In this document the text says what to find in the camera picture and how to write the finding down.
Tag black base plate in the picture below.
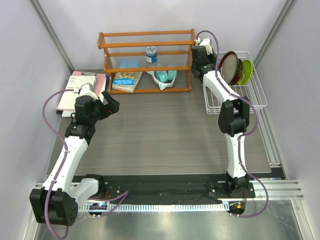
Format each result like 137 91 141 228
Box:
74 174 256 201

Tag green plate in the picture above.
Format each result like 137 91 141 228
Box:
237 59 254 86

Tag pink folder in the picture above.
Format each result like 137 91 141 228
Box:
56 71 106 111

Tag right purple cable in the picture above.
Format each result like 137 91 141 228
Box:
195 29 270 219

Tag blue paperback book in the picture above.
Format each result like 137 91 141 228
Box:
112 71 143 93

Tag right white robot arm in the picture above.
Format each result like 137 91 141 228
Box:
191 45 250 198

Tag red rimmed grey plate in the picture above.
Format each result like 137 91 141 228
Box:
218 51 239 86

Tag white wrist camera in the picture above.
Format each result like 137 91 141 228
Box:
78 83 98 101
198 38 217 56

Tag white board under folder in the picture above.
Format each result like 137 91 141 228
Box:
61 110 75 118

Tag white slotted cable duct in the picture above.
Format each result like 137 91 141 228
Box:
78 201 230 213

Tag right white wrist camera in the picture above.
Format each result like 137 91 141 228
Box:
198 38 217 56

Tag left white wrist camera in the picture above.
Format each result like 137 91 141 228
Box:
78 83 98 101

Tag light blue box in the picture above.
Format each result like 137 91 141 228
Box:
118 59 141 69

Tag dark patterned plate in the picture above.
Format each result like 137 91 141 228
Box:
230 59 243 86

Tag teal cat ear headphones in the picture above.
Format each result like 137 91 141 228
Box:
147 70 178 91

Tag white spiral manual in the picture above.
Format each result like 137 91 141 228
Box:
56 75 97 111

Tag orange wooden shelf rack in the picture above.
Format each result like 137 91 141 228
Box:
97 28 196 95

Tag blue lidded jar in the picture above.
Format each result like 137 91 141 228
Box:
145 45 158 63

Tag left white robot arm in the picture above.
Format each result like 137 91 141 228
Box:
29 89 120 227

